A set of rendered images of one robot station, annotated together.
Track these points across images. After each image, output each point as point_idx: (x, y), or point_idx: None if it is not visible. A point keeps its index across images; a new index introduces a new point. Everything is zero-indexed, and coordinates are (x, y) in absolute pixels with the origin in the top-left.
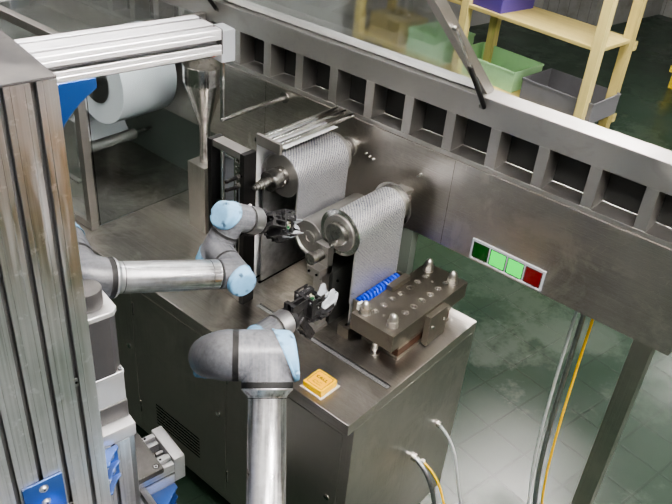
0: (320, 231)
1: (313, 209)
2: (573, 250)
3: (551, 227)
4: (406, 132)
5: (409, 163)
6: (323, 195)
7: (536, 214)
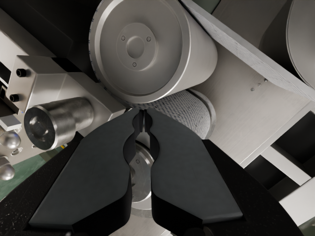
0: (146, 102)
1: (213, 32)
2: (119, 230)
3: (136, 228)
4: (264, 152)
5: (226, 138)
6: (236, 51)
7: (146, 224)
